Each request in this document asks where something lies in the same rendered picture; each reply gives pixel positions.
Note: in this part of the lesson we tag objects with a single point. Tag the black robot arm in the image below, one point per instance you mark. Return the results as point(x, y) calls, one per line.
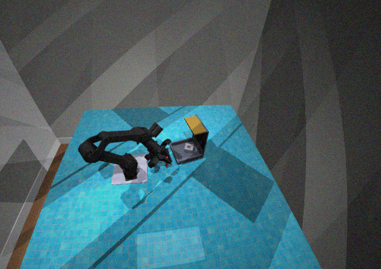
point(127, 162)

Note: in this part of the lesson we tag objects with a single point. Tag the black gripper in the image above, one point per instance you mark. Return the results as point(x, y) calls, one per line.
point(160, 153)

